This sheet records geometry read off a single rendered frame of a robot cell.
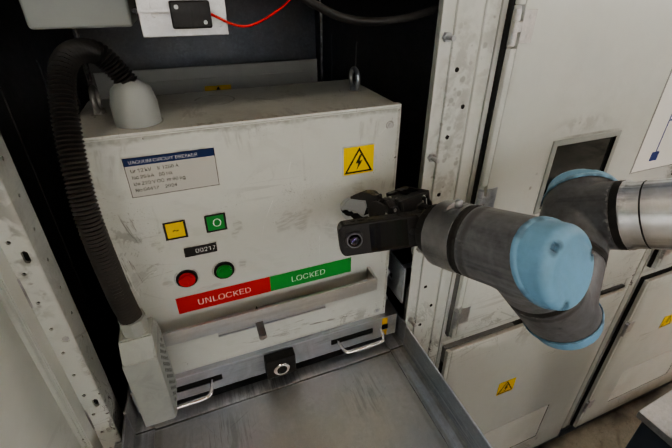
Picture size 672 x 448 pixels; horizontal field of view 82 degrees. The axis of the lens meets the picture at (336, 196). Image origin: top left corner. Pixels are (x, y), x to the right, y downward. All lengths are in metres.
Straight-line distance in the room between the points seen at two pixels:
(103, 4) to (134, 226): 0.29
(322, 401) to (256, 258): 0.33
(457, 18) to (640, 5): 0.35
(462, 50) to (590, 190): 0.27
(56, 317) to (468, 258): 0.56
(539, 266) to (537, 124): 0.41
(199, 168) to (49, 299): 0.27
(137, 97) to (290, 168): 0.23
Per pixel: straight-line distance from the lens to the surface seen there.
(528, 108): 0.75
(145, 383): 0.69
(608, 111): 0.92
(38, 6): 0.59
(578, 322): 0.54
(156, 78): 1.15
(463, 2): 0.64
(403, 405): 0.87
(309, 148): 0.62
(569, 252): 0.45
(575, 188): 0.61
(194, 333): 0.73
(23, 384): 0.74
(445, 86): 0.66
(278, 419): 0.85
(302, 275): 0.74
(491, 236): 0.45
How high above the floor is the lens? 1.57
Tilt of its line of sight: 29 degrees down
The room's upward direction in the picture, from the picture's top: straight up
